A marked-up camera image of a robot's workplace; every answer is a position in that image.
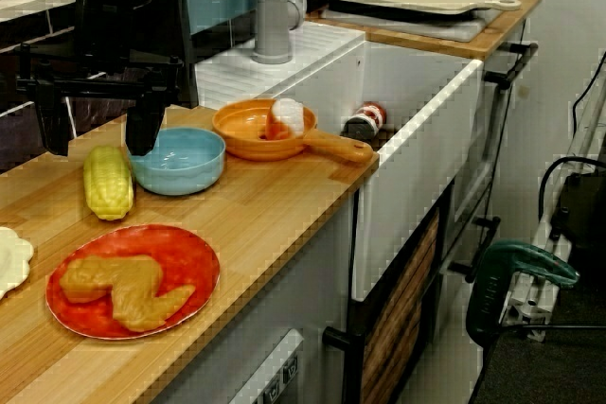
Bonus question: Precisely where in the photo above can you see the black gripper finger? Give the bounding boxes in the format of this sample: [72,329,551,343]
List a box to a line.
[125,88,168,158]
[33,89,73,158]

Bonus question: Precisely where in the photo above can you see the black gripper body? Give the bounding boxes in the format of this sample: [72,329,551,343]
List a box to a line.
[15,0,186,94]

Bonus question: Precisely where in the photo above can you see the light blue bowl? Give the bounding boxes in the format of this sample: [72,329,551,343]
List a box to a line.
[127,127,227,197]

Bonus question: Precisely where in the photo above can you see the yellow toy corn cob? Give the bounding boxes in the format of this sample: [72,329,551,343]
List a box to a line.
[82,146,136,221]

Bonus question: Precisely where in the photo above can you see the orange toy frying pan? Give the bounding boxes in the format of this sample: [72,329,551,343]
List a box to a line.
[211,97,375,167]

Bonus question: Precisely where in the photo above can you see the dark vertical support panel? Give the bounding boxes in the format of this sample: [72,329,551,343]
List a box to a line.
[168,0,200,110]

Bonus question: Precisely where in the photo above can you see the red plate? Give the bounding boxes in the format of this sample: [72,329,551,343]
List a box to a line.
[45,223,222,342]

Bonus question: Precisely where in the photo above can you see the cream flower-shaped plate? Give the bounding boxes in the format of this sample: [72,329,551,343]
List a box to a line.
[0,226,35,301]

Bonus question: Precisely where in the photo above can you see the grey toy faucet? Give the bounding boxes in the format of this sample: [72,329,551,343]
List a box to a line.
[250,0,313,65]

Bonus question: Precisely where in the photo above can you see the brown toy chicken wing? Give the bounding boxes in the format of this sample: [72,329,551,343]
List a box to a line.
[59,255,198,333]

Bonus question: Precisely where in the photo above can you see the white toy kitchen cabinet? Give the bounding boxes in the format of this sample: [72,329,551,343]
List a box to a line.
[151,15,541,404]

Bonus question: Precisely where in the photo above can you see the toy beans can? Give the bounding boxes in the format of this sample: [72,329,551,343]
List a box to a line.
[342,100,388,143]

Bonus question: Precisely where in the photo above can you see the grey toy dishwasher panel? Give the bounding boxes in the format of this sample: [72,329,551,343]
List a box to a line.
[226,327,305,404]

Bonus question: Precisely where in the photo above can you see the white toy sink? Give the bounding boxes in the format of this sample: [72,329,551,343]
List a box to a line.
[195,20,485,304]

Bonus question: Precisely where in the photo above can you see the wooden slat drawer front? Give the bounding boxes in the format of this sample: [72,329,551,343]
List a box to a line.
[362,209,441,404]

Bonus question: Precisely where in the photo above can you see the green clamp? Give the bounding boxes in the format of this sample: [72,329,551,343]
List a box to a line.
[466,238,581,343]

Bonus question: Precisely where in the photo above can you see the black box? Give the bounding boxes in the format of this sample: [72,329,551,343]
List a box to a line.
[551,169,606,282]

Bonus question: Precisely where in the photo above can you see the black cabinet handle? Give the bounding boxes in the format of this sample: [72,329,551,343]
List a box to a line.
[447,216,502,285]
[321,325,366,404]
[485,42,540,91]

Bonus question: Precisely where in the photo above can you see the aluminium profile rail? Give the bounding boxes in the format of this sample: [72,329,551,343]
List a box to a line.
[501,81,606,343]

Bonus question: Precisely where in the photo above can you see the thick black cable loop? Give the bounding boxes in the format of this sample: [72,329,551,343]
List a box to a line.
[538,156,606,244]

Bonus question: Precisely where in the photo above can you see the thin black cable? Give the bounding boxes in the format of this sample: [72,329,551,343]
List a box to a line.
[571,51,606,140]

